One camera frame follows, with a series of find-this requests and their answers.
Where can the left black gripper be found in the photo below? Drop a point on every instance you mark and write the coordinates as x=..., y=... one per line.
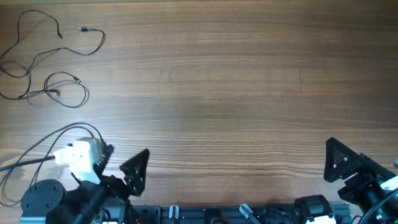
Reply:
x=136, y=183

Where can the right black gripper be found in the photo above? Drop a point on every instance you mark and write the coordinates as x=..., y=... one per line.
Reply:
x=371, y=172

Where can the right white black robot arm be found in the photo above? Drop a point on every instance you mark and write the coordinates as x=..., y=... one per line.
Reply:
x=317, y=209

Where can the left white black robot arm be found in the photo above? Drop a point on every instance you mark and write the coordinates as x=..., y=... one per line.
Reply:
x=93, y=201

